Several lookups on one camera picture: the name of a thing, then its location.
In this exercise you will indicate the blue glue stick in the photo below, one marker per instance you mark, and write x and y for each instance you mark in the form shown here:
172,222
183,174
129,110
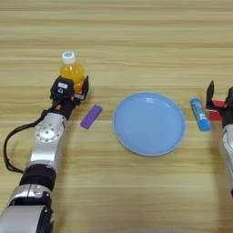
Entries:
200,114

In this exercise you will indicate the red cube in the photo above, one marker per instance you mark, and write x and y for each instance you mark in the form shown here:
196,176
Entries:
216,116

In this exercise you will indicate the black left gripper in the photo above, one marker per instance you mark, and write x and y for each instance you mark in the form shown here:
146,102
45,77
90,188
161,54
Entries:
65,107

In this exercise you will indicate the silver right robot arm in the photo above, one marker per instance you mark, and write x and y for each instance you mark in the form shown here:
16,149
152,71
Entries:
227,151

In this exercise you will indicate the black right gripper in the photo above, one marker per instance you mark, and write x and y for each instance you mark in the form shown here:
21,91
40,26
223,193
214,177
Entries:
227,116

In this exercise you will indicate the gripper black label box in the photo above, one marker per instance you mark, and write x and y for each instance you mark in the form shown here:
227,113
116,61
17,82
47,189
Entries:
230,95
62,88

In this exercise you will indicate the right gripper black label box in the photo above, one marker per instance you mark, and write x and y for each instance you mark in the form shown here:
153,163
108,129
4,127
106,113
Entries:
230,95

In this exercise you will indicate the purple rectangular block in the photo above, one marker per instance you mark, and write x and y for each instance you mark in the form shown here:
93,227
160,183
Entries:
91,116

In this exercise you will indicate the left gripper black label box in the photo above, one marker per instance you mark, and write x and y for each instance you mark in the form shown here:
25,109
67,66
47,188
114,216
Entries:
62,88

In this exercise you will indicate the orange juice bottle white cap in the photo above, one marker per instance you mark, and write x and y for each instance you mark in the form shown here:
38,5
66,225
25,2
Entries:
71,71

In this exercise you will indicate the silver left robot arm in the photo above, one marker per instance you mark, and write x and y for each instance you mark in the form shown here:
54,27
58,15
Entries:
45,145

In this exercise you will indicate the light blue round plate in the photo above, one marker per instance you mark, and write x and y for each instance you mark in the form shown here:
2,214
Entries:
148,124

